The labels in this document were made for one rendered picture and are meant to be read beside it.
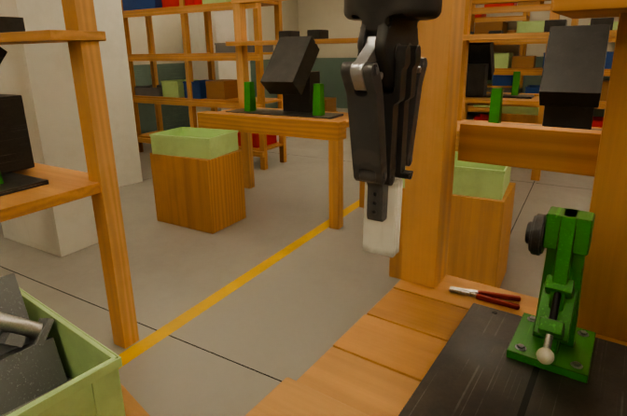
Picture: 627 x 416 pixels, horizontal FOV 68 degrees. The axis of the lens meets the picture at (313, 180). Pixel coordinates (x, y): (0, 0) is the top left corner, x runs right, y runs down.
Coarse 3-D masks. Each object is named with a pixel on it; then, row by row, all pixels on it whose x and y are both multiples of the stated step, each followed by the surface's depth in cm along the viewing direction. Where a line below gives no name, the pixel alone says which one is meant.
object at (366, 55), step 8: (368, 40) 34; (368, 48) 33; (360, 56) 33; (368, 56) 33; (352, 64) 32; (360, 64) 32; (352, 72) 32; (360, 72) 32; (352, 80) 33; (360, 80) 32; (360, 88) 33
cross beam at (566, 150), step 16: (464, 128) 109; (480, 128) 107; (496, 128) 105; (512, 128) 103; (528, 128) 101; (544, 128) 101; (560, 128) 101; (464, 144) 110; (480, 144) 107; (496, 144) 105; (512, 144) 103; (528, 144) 102; (544, 144) 100; (560, 144) 98; (576, 144) 96; (592, 144) 95; (464, 160) 111; (480, 160) 108; (496, 160) 106; (512, 160) 104; (528, 160) 102; (544, 160) 100; (560, 160) 99; (576, 160) 97; (592, 160) 95
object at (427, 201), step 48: (432, 48) 100; (624, 48) 81; (432, 96) 102; (624, 96) 82; (432, 144) 105; (624, 144) 84; (432, 192) 107; (624, 192) 86; (432, 240) 110; (624, 240) 88; (624, 288) 89; (624, 336) 91
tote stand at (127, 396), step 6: (126, 390) 94; (126, 396) 92; (132, 396) 92; (126, 402) 90; (132, 402) 90; (126, 408) 89; (132, 408) 89; (138, 408) 89; (126, 414) 87; (132, 414) 87; (138, 414) 87; (144, 414) 87
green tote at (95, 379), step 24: (48, 312) 91; (48, 336) 93; (72, 336) 85; (72, 360) 88; (96, 360) 81; (120, 360) 77; (72, 384) 71; (96, 384) 75; (120, 384) 79; (24, 408) 66; (48, 408) 68; (72, 408) 72; (96, 408) 75; (120, 408) 79
